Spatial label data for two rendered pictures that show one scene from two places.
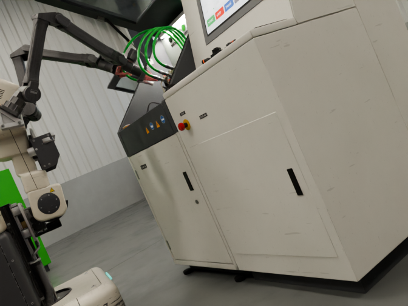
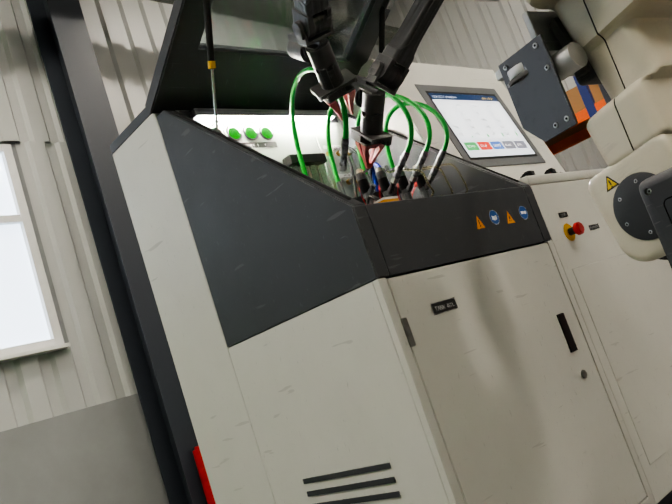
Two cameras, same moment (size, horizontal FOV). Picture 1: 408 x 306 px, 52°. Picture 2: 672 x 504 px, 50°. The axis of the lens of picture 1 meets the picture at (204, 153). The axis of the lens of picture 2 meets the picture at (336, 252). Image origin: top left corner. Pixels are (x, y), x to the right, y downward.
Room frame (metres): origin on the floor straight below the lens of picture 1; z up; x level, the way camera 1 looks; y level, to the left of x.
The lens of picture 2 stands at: (2.94, 1.83, 0.63)
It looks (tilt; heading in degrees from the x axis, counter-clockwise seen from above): 9 degrees up; 257
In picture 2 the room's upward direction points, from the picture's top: 19 degrees counter-clockwise
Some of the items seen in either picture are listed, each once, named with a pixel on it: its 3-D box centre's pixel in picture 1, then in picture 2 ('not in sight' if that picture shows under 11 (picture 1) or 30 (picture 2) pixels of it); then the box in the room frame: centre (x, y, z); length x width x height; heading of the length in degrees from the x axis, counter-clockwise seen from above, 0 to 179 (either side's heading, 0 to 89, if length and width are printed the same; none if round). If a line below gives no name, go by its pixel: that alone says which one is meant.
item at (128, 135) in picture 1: (146, 131); (458, 228); (2.27, 0.24, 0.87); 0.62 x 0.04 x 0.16; 32
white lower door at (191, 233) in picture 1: (175, 204); (528, 399); (2.26, 0.25, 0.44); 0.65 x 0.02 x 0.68; 32
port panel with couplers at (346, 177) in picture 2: not in sight; (349, 179); (2.33, -0.32, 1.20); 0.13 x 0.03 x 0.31; 32
